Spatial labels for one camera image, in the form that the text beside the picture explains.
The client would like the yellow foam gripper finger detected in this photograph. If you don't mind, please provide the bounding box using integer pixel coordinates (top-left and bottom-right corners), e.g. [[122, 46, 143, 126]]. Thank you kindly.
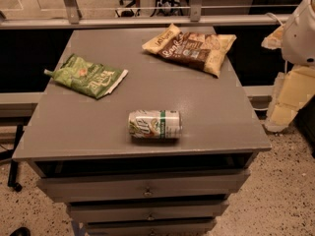
[[261, 26, 284, 50], [265, 65, 315, 133]]

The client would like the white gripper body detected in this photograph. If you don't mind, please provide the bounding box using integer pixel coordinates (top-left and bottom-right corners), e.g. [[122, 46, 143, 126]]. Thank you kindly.
[[282, 0, 315, 66]]

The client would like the white green 7up can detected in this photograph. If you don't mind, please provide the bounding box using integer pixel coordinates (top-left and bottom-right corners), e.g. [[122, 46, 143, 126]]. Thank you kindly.
[[128, 110, 182, 140]]

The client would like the brown yellow snack bag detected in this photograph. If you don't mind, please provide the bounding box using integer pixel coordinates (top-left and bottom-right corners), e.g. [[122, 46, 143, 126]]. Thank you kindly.
[[142, 24, 236, 78]]

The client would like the black office chair base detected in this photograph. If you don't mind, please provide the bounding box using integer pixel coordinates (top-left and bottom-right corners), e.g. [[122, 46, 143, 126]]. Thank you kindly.
[[115, 0, 183, 18]]

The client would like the green chip bag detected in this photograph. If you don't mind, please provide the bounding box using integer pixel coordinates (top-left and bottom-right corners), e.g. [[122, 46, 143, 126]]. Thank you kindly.
[[44, 54, 128, 99]]

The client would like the grey metal railing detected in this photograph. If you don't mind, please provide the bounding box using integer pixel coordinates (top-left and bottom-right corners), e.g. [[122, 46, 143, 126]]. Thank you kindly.
[[0, 0, 300, 30]]

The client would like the grey drawer cabinet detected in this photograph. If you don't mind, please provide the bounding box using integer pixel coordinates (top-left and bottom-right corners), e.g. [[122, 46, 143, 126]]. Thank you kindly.
[[14, 28, 271, 236]]

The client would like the black table leg caster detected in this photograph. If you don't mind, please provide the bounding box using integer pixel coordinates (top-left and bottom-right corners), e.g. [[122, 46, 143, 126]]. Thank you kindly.
[[0, 125, 24, 192]]

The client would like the black shoe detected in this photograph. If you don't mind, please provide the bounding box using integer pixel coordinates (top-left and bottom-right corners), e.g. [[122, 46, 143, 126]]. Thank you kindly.
[[10, 227, 31, 236]]

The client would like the white cable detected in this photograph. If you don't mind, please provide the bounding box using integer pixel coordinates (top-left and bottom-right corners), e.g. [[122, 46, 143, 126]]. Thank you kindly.
[[265, 12, 285, 28]]

